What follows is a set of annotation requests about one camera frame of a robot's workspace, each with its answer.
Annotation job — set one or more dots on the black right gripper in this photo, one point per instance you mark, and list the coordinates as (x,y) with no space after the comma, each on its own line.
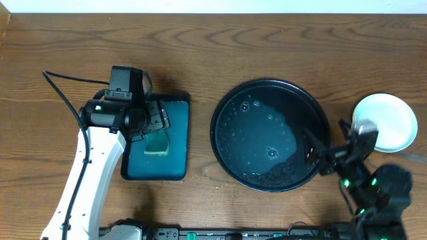
(339,152)

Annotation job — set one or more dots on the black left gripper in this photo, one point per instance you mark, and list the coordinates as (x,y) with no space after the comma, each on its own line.
(157,117)

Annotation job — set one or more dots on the green yellow sponge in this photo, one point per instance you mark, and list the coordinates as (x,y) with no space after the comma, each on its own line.
(157,143)

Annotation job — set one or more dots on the light green plate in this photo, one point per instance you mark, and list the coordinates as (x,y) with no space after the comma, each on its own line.
(395,120)

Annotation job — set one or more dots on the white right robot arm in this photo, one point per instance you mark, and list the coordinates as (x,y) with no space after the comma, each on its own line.
(377,199)

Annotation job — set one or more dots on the black rectangular water tray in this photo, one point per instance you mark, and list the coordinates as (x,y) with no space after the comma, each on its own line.
(138,166)

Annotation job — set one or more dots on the round black tray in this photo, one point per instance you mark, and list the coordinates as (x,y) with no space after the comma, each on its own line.
(257,134)

